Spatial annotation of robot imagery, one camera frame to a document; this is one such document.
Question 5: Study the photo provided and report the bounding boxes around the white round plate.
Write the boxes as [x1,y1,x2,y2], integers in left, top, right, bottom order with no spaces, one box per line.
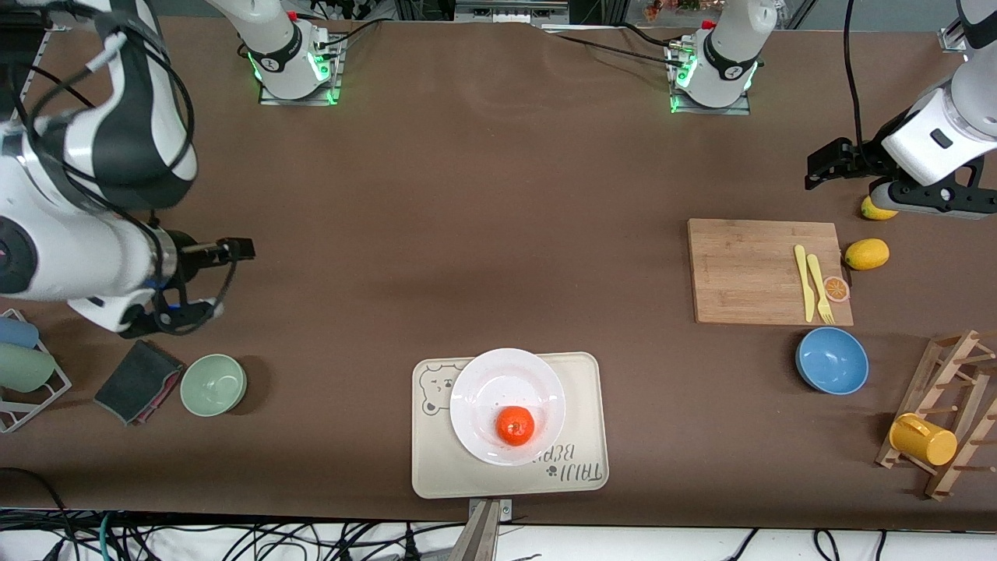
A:
[449,348,567,467]

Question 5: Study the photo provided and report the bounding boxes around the orange fruit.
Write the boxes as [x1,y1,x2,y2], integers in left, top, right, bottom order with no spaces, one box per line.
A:
[495,406,537,447]

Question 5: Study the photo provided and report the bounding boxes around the yellow plastic knife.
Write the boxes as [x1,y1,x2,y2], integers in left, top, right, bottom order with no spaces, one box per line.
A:
[794,244,816,323]

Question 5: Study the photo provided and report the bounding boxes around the yellow plastic fork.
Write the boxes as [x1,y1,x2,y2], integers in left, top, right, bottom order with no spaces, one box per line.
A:
[806,253,837,326]

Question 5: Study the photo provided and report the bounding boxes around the wooden cutting board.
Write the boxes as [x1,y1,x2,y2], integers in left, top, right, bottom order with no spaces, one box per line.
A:
[687,218,854,326]

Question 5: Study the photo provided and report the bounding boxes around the pale green bowl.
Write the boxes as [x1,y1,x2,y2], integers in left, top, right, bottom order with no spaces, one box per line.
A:
[180,354,248,418]

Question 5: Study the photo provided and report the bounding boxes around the dark grey folded cloth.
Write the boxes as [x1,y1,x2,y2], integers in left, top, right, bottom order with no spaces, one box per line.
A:
[93,339,185,426]

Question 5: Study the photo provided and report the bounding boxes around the pink folded cloth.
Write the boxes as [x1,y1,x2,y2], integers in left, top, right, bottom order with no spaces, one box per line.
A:
[132,372,184,426]

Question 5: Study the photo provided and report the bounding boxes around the pale blue cup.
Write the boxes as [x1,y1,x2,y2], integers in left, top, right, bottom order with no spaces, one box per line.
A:
[0,316,40,349]

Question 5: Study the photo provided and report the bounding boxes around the blue bowl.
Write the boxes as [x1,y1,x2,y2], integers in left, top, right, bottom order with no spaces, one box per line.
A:
[795,326,870,396]

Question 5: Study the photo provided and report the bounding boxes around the pale green cup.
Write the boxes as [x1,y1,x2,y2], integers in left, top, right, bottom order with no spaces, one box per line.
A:
[0,343,57,393]

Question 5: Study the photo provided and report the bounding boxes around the colourful toy pile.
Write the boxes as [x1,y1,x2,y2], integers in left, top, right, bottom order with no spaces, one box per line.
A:
[645,0,706,20]

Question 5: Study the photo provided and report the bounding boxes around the brown table cover cloth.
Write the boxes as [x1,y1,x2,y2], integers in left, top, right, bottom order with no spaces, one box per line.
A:
[0,12,997,535]

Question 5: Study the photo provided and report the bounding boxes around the yellow mug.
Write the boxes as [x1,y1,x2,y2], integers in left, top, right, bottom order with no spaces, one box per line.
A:
[889,413,958,467]

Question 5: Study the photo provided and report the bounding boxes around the wooden mug rack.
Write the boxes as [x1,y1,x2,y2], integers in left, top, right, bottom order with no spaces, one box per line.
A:
[875,330,997,501]

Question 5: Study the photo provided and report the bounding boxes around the cream tray with bear print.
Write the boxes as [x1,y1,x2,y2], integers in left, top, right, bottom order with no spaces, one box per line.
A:
[411,351,610,499]

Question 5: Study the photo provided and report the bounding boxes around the grey metal box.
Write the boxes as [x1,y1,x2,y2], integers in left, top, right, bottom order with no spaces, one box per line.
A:
[454,0,571,23]

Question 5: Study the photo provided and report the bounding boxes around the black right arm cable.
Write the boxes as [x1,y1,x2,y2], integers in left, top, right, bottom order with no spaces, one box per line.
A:
[16,31,239,328]

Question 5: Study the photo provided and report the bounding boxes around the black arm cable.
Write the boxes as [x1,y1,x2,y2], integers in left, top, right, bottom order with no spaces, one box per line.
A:
[845,0,871,153]
[16,31,239,328]

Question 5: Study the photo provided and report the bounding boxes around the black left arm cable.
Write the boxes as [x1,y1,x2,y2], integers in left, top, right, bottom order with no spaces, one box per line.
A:
[845,0,871,153]

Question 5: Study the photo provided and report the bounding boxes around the metal base plate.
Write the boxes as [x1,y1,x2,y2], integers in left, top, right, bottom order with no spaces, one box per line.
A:
[259,35,342,106]
[668,39,752,116]

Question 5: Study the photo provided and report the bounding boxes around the white wire cup rack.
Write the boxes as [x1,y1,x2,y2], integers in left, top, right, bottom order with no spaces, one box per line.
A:
[0,308,73,434]

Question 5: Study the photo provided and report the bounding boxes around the black table cable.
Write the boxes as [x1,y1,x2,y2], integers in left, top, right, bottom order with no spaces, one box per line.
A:
[541,22,682,67]
[315,17,390,49]

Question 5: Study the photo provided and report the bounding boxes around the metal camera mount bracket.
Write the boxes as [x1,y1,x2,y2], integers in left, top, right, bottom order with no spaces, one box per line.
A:
[448,499,513,561]

